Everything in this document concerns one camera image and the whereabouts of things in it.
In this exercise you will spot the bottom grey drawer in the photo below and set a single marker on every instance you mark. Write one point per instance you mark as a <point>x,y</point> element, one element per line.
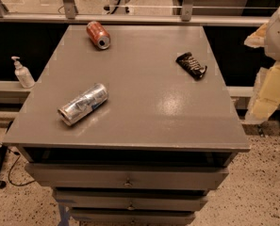
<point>133,217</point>

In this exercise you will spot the silver redbull can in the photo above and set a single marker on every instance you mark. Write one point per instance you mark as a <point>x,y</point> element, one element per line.
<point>83,104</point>

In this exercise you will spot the grey drawer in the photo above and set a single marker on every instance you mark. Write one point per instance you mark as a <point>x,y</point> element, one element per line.
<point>129,177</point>
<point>133,217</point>
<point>130,200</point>

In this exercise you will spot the metal railing frame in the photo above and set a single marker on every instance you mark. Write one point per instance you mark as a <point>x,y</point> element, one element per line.
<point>195,12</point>

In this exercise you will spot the white pump sanitizer bottle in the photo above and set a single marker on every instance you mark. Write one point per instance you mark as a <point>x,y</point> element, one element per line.
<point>23,74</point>

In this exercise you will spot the orange soda can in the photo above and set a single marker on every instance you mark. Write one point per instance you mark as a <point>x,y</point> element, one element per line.
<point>98,35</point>

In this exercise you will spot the top grey drawer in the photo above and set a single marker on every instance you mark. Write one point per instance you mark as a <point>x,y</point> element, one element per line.
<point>129,177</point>

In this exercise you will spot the black rxbar chocolate wrapper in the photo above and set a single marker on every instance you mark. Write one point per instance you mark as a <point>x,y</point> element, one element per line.
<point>191,65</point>

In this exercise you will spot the middle grey drawer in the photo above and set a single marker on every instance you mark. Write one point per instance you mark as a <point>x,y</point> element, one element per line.
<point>130,200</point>

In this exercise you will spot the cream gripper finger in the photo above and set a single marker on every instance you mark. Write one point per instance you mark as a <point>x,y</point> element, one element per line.
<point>266,94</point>
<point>257,38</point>

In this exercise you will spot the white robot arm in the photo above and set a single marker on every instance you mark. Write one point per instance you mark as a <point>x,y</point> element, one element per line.
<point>272,41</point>

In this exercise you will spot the grey drawer cabinet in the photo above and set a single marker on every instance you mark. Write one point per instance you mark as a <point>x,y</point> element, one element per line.
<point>156,114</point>

